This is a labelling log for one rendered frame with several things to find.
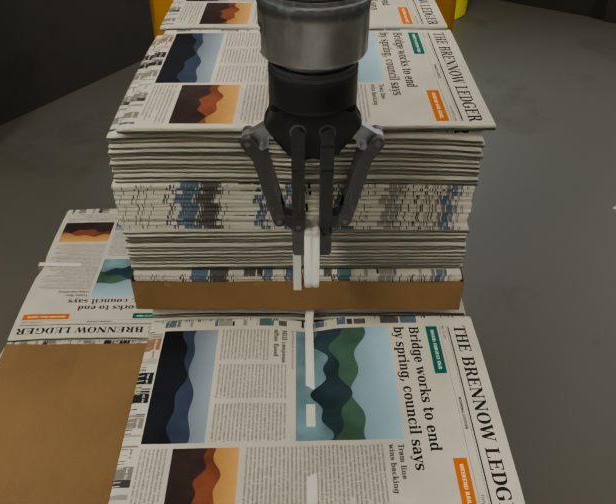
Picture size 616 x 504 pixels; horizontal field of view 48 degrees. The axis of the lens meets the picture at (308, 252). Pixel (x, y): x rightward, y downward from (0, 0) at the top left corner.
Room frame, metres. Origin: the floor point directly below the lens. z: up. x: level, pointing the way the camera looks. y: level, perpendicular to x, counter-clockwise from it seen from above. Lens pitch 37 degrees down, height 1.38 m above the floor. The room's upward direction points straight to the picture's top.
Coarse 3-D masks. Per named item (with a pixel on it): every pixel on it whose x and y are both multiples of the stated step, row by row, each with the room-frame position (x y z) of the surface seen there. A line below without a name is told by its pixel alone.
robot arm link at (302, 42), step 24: (264, 0) 0.52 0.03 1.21; (288, 0) 0.51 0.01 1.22; (360, 0) 0.52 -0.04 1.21; (264, 24) 0.52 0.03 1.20; (288, 24) 0.51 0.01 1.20; (312, 24) 0.50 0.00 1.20; (336, 24) 0.51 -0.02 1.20; (360, 24) 0.52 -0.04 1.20; (264, 48) 0.53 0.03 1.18; (288, 48) 0.51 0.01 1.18; (312, 48) 0.50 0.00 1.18; (336, 48) 0.51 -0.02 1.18; (360, 48) 0.52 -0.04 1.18; (312, 72) 0.52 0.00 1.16
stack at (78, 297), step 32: (64, 224) 1.11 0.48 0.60; (96, 224) 1.11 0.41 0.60; (64, 256) 1.01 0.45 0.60; (96, 256) 1.01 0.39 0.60; (128, 256) 1.01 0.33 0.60; (32, 288) 0.92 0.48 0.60; (64, 288) 0.92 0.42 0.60; (96, 288) 0.92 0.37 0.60; (128, 288) 0.92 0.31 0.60; (32, 320) 0.84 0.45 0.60; (64, 320) 0.84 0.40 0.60; (96, 320) 0.84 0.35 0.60; (128, 320) 0.84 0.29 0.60
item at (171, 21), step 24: (192, 0) 1.00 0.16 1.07; (216, 0) 1.00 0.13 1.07; (240, 0) 1.00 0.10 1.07; (384, 0) 1.00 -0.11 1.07; (408, 0) 1.00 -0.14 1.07; (432, 0) 1.00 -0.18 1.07; (168, 24) 0.90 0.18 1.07; (192, 24) 0.89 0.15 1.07; (216, 24) 0.89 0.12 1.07; (240, 24) 0.89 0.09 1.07; (384, 24) 0.89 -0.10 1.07; (408, 24) 0.89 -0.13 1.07; (432, 24) 0.89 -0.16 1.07
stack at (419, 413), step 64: (192, 320) 0.59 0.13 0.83; (256, 320) 0.59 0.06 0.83; (320, 320) 0.61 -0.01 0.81; (384, 320) 0.59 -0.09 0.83; (448, 320) 0.59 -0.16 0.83; (192, 384) 0.49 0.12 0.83; (256, 384) 0.49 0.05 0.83; (320, 384) 0.49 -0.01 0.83; (384, 384) 0.49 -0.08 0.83; (448, 384) 0.49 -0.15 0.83; (128, 448) 0.41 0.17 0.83; (192, 448) 0.41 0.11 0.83; (256, 448) 0.41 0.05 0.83; (320, 448) 0.41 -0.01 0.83; (384, 448) 0.41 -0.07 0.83; (448, 448) 0.41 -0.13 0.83
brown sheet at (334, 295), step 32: (160, 288) 0.60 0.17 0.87; (192, 288) 0.60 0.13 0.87; (224, 288) 0.60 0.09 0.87; (256, 288) 0.60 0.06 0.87; (288, 288) 0.60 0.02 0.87; (320, 288) 0.60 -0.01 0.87; (352, 288) 0.60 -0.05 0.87; (384, 288) 0.60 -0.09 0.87; (416, 288) 0.60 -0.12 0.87; (448, 288) 0.60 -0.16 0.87
